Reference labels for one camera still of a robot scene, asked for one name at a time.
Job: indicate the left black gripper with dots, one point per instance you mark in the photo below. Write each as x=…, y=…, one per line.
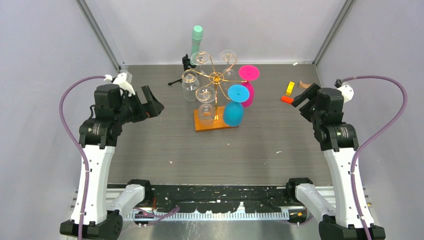
x=153, y=108

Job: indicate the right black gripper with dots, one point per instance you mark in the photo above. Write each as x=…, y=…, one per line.
x=308, y=92

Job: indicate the clear front wine glass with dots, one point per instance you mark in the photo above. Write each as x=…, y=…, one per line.
x=206, y=112

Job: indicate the clear wine glass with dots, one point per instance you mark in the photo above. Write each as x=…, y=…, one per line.
x=200, y=58
x=230, y=58
x=206, y=112

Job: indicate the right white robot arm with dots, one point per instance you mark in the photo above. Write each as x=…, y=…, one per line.
x=349, y=218

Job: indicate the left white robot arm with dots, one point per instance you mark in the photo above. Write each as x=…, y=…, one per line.
x=94, y=218

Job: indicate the clear rear left wine glass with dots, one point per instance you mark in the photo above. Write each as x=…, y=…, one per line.
x=200, y=58

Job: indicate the pink wine glass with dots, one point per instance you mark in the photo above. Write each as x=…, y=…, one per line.
x=249, y=73

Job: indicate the blue wine glass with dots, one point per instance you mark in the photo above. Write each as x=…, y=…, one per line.
x=234, y=111

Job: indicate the clear rear right wine glass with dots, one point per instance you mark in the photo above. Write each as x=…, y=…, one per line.
x=230, y=58

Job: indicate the brown wooden arch block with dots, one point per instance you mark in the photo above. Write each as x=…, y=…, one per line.
x=304, y=85

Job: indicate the yellow wooden block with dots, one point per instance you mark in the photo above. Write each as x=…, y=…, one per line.
x=290, y=88

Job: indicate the orange wooden block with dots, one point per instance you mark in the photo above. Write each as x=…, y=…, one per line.
x=287, y=99

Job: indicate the small black tripod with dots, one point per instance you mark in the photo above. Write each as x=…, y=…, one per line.
x=187, y=65

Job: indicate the mint green bottle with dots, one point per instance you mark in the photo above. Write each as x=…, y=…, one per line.
x=196, y=36

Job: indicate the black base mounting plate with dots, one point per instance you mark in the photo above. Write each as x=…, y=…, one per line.
x=218, y=199

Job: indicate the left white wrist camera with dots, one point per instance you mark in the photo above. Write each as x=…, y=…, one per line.
x=123, y=80

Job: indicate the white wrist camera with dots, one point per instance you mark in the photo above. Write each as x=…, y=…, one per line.
x=346, y=90
x=123, y=80

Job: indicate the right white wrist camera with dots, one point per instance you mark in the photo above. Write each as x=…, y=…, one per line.
x=346, y=90

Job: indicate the gold wire glass rack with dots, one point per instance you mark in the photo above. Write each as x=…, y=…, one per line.
x=202, y=82

